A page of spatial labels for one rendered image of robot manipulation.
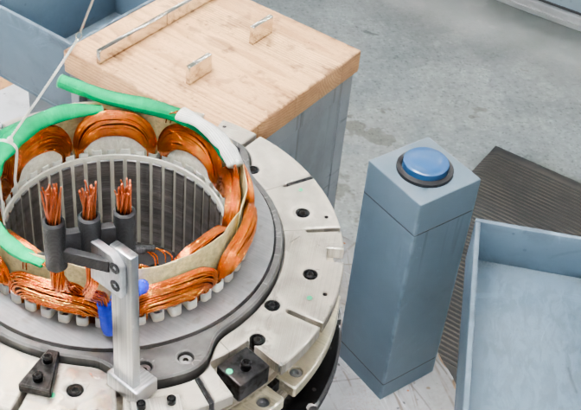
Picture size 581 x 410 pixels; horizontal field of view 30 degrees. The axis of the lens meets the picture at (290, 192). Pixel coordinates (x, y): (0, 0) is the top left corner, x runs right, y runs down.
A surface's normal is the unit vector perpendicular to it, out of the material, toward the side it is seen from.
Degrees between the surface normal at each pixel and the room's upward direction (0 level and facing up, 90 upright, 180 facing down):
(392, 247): 90
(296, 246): 0
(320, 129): 90
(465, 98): 0
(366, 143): 0
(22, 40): 90
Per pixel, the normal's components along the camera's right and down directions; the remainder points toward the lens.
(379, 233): -0.81, 0.32
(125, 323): -0.64, 0.45
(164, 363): 0.08, -0.76
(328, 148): 0.80, 0.43
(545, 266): -0.18, 0.62
